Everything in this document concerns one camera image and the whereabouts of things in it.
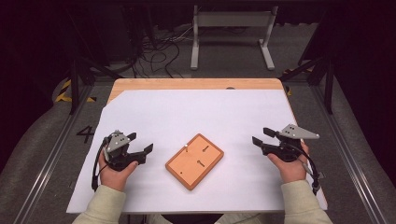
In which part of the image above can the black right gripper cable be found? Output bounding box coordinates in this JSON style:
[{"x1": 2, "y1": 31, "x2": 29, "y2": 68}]
[{"x1": 291, "y1": 145, "x2": 322, "y2": 196}]

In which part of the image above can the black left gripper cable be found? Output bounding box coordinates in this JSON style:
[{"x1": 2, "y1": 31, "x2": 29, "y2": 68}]
[{"x1": 91, "y1": 135, "x2": 112, "y2": 192}]

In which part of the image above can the tangle of black floor cables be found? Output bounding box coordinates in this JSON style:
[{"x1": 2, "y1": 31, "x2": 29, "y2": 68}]
[{"x1": 130, "y1": 26, "x2": 194, "y2": 79}]

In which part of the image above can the black metal stand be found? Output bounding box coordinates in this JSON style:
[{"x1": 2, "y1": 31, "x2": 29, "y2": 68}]
[
  {"x1": 279, "y1": 55, "x2": 336, "y2": 116},
  {"x1": 68, "y1": 55, "x2": 123, "y2": 116}
]

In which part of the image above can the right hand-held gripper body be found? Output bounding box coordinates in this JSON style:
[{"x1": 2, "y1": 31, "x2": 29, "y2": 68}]
[{"x1": 262, "y1": 123, "x2": 321, "y2": 163}]

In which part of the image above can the white paper sheet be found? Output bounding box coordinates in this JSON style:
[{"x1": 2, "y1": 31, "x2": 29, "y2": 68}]
[{"x1": 65, "y1": 89, "x2": 329, "y2": 216}]

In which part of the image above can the yellow and black floor tape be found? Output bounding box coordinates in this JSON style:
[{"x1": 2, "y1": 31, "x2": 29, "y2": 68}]
[
  {"x1": 54, "y1": 78, "x2": 97, "y2": 104},
  {"x1": 281, "y1": 66, "x2": 313, "y2": 97}
]

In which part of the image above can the aluminium floor rail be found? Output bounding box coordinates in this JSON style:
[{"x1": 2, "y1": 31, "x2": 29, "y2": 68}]
[
  {"x1": 311, "y1": 84, "x2": 388, "y2": 224},
  {"x1": 11, "y1": 84, "x2": 95, "y2": 224}
]

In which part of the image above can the orange rectangular block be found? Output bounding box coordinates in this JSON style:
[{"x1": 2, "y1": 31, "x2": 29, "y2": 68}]
[{"x1": 164, "y1": 133, "x2": 225, "y2": 191}]

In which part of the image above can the white metal stand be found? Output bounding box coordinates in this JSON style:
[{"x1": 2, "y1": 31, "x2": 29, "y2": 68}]
[{"x1": 190, "y1": 4, "x2": 279, "y2": 71}]

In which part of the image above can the person's right hand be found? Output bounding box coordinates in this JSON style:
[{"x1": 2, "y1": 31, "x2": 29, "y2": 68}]
[{"x1": 266, "y1": 141, "x2": 310, "y2": 185}]

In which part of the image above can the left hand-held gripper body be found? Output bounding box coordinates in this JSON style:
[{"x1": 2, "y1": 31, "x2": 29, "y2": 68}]
[{"x1": 102, "y1": 130, "x2": 148, "y2": 173}]

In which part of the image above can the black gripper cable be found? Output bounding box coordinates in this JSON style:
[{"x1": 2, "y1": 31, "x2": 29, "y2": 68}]
[
  {"x1": 91, "y1": 135, "x2": 112, "y2": 192},
  {"x1": 291, "y1": 145, "x2": 322, "y2": 196}
]

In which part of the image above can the person's left hand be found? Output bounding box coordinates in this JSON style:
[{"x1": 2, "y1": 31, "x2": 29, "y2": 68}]
[{"x1": 98, "y1": 151, "x2": 139, "y2": 192}]

